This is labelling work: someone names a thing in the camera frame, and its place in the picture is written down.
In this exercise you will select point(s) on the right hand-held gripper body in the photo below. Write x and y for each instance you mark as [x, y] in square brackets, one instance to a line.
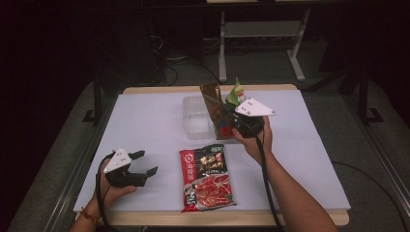
[249, 117]

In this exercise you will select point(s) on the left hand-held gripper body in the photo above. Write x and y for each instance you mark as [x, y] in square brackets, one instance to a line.
[122, 175]

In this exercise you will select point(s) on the gold brown snack packet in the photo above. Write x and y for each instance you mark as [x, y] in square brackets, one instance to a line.
[216, 109]

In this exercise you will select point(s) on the green white food packet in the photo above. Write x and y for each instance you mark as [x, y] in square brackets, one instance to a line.
[236, 95]

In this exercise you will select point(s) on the clear plastic container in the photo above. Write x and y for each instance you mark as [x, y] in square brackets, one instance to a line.
[196, 119]

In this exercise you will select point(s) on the person's left hand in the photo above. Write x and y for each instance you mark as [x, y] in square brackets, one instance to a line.
[112, 195]

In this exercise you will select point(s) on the person's right hand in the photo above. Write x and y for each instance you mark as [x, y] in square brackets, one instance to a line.
[254, 146]

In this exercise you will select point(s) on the white table mat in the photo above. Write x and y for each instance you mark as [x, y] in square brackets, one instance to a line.
[145, 122]

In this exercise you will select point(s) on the red black food packet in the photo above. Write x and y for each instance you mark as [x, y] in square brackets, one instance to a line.
[206, 180]

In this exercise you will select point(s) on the black metal stand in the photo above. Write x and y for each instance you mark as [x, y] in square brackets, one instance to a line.
[96, 100]
[364, 96]

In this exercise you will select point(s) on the white metal stand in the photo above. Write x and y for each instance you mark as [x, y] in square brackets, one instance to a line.
[261, 29]

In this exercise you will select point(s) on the aluminium frame rail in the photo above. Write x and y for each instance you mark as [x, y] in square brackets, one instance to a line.
[71, 180]
[383, 158]

